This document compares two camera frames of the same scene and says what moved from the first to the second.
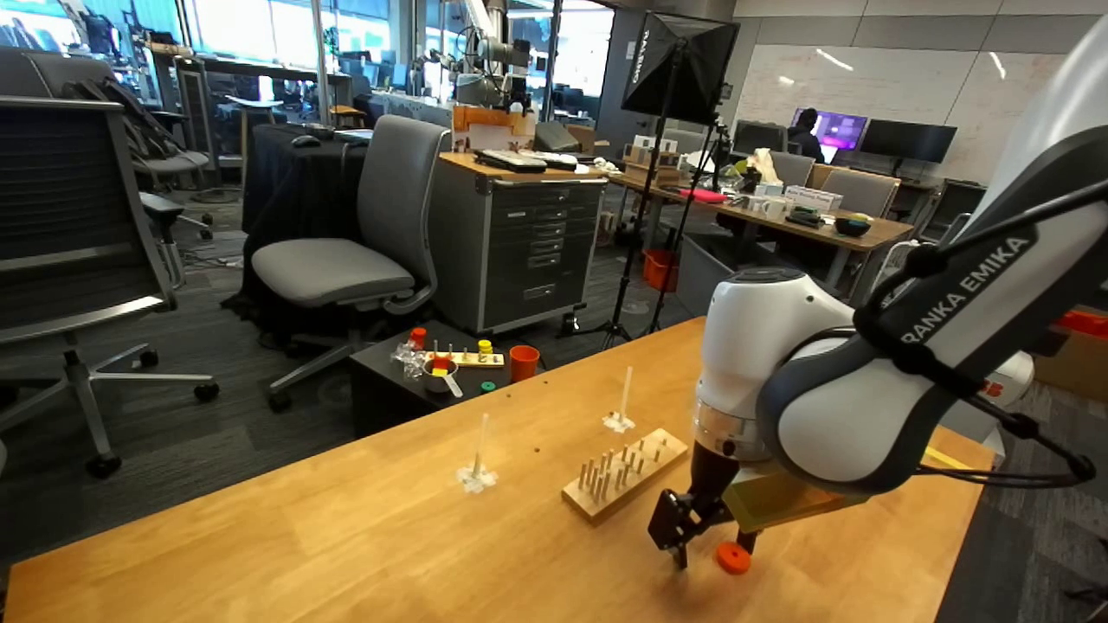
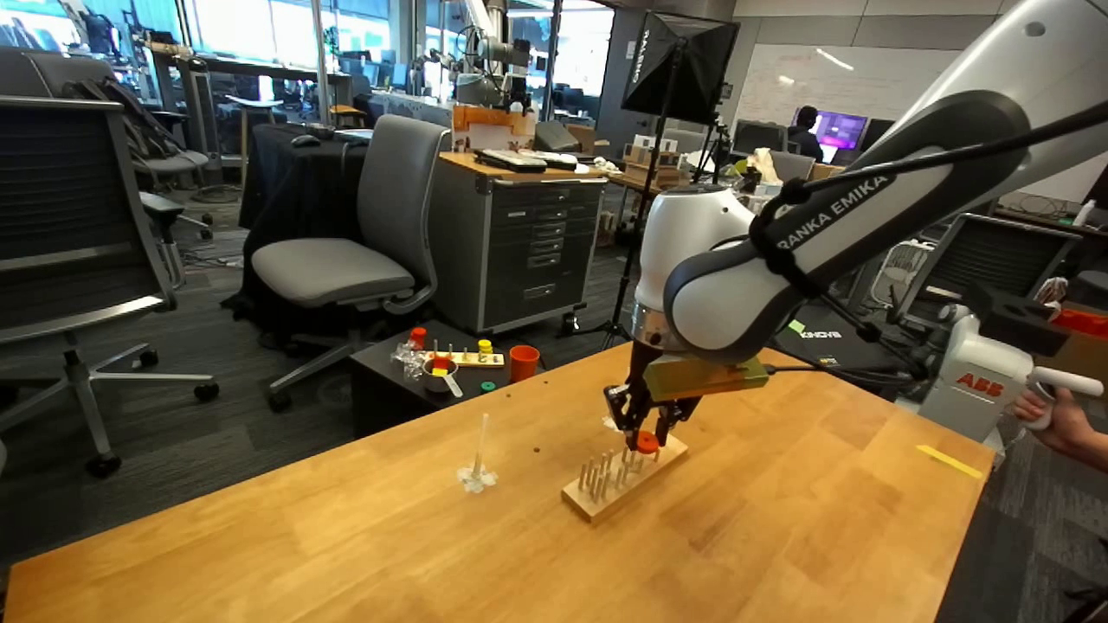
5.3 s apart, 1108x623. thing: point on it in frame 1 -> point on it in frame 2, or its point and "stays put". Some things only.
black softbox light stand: [679, 71] stays put
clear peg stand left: [478, 478] stays put
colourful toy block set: [435, 363] stays put
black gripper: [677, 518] -> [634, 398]
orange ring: [733, 559] -> [647, 442]
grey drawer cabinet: [512, 237] stays put
